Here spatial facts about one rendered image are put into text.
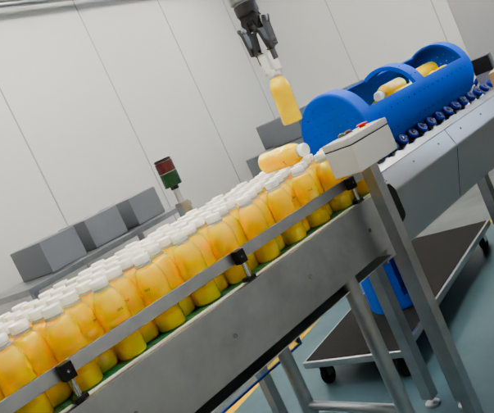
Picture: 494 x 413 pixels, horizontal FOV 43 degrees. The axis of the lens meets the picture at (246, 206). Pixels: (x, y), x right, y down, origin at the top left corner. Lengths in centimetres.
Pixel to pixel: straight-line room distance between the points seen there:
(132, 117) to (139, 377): 494
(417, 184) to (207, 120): 477
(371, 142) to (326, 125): 46
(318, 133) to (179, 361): 114
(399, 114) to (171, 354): 131
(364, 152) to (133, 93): 468
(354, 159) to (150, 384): 81
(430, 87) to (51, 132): 370
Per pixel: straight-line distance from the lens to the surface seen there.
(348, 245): 179
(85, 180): 556
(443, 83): 263
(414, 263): 189
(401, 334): 241
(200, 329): 142
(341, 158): 175
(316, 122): 225
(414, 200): 231
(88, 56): 611
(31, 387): 126
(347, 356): 286
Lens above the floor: 124
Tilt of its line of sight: 7 degrees down
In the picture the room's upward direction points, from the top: 25 degrees counter-clockwise
